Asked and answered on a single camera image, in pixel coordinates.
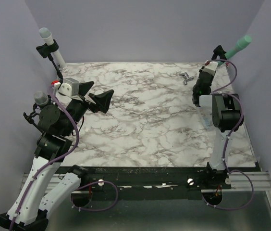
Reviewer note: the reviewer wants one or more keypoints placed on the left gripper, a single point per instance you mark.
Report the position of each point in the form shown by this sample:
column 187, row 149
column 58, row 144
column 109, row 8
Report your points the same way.
column 103, row 101

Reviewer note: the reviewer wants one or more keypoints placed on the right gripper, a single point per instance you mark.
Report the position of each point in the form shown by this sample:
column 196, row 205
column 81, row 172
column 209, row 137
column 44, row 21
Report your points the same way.
column 211, row 77

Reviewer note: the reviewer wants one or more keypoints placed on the black round-base microphone stand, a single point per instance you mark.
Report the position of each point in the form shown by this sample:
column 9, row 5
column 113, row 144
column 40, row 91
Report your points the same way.
column 219, row 53

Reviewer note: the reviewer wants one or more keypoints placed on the grey silver microphone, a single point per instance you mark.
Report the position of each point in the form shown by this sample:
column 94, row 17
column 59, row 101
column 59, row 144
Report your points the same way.
column 41, row 99

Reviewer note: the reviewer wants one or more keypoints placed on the mint green microphone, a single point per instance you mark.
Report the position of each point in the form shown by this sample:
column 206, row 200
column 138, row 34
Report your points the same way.
column 241, row 44

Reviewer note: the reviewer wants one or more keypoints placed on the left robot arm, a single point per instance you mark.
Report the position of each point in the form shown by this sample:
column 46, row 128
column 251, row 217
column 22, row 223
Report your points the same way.
column 56, row 115

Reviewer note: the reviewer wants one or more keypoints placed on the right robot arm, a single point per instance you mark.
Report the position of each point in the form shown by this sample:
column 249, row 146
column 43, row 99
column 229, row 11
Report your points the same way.
column 227, row 117

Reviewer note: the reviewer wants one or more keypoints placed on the black left-corner microphone stand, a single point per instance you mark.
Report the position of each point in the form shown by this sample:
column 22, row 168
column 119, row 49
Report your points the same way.
column 45, row 51

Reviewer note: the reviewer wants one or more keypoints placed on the white microphone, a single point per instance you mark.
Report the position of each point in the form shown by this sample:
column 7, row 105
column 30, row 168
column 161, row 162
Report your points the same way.
column 46, row 35

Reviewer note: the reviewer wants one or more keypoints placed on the silver metal faucet part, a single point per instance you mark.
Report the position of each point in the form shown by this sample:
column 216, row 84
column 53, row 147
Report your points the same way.
column 186, row 77

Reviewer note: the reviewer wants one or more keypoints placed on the clear plastic screw box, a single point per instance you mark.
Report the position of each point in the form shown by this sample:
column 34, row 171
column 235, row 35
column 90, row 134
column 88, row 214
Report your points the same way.
column 205, row 116

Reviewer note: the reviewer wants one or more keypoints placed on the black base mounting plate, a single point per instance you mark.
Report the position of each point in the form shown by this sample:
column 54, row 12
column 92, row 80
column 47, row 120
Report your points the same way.
column 151, row 183

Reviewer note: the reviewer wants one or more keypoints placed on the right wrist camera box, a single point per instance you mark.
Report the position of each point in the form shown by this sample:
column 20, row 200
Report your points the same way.
column 210, row 67

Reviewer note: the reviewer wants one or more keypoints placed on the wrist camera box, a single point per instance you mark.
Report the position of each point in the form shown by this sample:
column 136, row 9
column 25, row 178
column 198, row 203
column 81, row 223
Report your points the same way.
column 210, row 67
column 67, row 87

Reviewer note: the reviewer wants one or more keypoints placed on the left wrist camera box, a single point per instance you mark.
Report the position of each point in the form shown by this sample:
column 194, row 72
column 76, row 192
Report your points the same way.
column 67, row 87

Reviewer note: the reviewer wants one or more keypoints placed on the black shock-mount tripod stand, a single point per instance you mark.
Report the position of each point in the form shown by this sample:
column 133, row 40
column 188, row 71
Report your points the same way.
column 30, row 117

